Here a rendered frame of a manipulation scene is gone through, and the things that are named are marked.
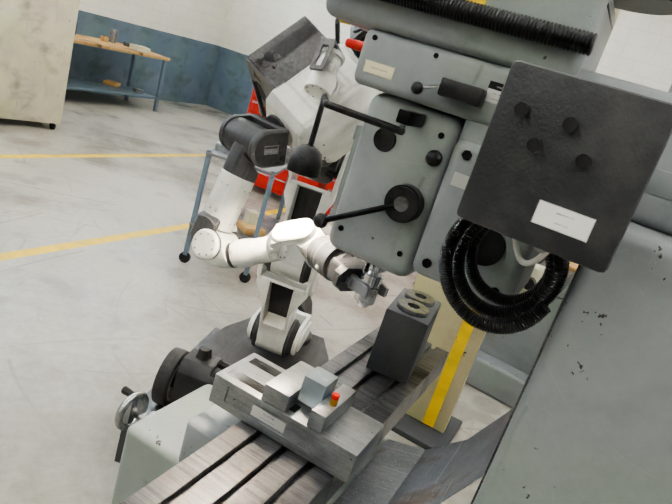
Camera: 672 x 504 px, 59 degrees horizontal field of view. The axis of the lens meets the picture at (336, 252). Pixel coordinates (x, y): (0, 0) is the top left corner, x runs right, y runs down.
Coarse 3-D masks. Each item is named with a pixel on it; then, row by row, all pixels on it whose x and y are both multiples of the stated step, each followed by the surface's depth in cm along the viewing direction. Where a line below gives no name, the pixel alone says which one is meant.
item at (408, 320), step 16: (400, 304) 161; (416, 304) 165; (432, 304) 170; (384, 320) 160; (400, 320) 159; (416, 320) 158; (432, 320) 165; (384, 336) 161; (400, 336) 160; (416, 336) 158; (384, 352) 162; (400, 352) 161; (416, 352) 159; (384, 368) 163; (400, 368) 162
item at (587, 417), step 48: (624, 240) 84; (576, 288) 88; (624, 288) 85; (576, 336) 88; (624, 336) 86; (528, 384) 94; (576, 384) 89; (624, 384) 86; (528, 432) 94; (576, 432) 90; (624, 432) 87; (528, 480) 95; (576, 480) 92; (624, 480) 88
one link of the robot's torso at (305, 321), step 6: (258, 312) 218; (300, 312) 228; (252, 318) 217; (300, 318) 227; (306, 318) 225; (252, 324) 214; (300, 324) 228; (306, 324) 222; (300, 330) 215; (306, 330) 220; (300, 336) 215; (306, 336) 228; (294, 342) 213; (300, 342) 215; (294, 348) 213; (294, 354) 218
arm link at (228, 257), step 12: (228, 240) 151; (240, 240) 149; (252, 240) 147; (264, 240) 146; (228, 252) 148; (240, 252) 147; (252, 252) 146; (264, 252) 145; (216, 264) 150; (228, 264) 149; (240, 264) 148; (252, 264) 148
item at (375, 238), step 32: (384, 96) 111; (416, 128) 108; (448, 128) 105; (352, 160) 116; (384, 160) 111; (416, 160) 109; (448, 160) 107; (352, 192) 115; (384, 192) 112; (352, 224) 116; (384, 224) 113; (416, 224) 111; (384, 256) 114
